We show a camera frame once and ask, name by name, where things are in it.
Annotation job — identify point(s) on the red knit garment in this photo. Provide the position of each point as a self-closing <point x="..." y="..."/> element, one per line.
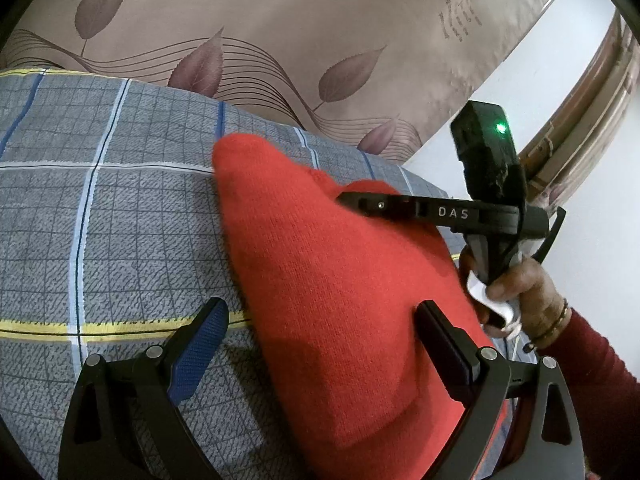
<point x="345" y="285"/>

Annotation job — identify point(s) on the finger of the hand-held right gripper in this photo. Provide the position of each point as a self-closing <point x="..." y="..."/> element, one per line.
<point x="375" y="203"/>

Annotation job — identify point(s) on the brown wooden door frame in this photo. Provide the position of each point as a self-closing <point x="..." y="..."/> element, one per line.
<point x="575" y="125"/>

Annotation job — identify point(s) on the person's right hand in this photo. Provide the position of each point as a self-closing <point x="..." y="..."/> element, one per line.
<point x="527" y="282"/>

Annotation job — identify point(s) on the person's right forearm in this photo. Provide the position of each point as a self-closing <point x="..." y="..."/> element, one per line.
<point x="595" y="400"/>

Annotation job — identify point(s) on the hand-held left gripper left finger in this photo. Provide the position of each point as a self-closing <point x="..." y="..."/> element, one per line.
<point x="197" y="347"/>

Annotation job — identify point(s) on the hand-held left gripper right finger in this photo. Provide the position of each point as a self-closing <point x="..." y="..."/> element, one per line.
<point x="457" y="355"/>

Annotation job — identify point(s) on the leaf patterned curtain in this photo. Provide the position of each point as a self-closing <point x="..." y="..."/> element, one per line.
<point x="280" y="30"/>

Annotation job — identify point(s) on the grey plaid bedsheet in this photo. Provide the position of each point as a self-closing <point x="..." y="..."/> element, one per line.
<point x="115" y="240"/>

